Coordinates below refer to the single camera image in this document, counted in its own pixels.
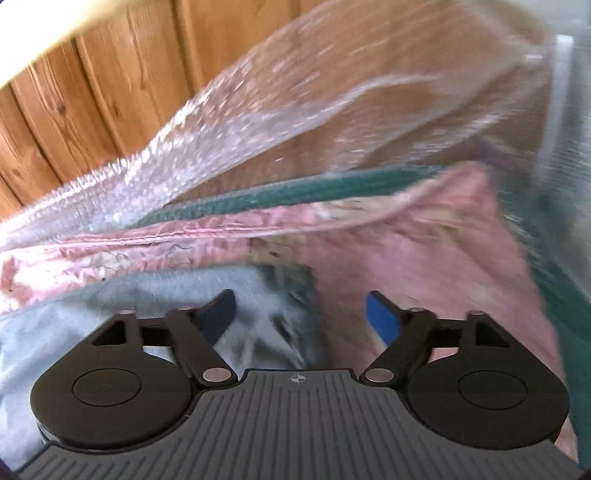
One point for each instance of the cream wooden beam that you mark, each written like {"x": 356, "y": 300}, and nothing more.
{"x": 55, "y": 32}

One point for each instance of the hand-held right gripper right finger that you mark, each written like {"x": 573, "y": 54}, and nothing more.
{"x": 381, "y": 319}

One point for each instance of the clear plastic sheet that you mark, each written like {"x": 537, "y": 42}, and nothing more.
{"x": 207, "y": 152}

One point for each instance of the pink printed blanket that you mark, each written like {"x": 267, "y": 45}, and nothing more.
{"x": 415, "y": 258}

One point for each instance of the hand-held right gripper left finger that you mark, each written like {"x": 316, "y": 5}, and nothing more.
{"x": 218, "y": 319}

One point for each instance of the green cloth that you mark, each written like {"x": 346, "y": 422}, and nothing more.
{"x": 277, "y": 196}

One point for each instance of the grey garment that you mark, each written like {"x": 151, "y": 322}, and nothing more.
{"x": 46, "y": 332}

